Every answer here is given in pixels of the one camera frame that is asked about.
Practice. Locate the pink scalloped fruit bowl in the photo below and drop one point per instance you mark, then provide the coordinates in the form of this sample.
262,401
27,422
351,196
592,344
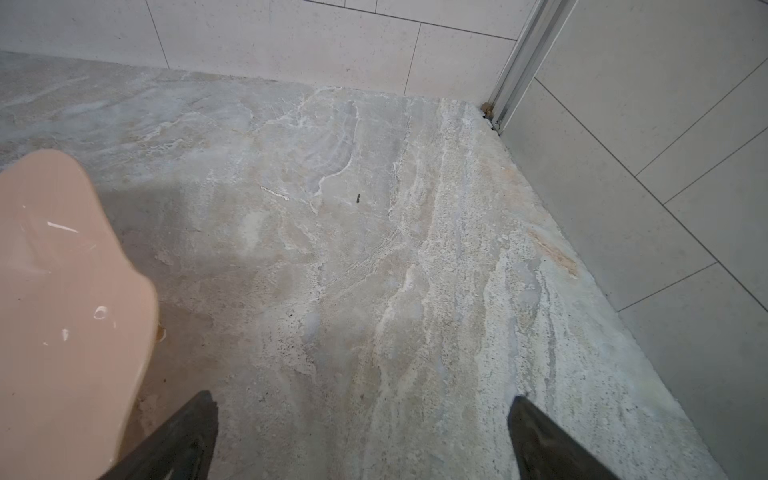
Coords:
78,324

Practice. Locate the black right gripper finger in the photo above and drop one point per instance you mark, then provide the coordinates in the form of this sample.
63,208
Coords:
181,448

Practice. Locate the aluminium corner profile right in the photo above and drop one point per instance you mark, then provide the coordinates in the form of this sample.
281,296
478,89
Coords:
538,35

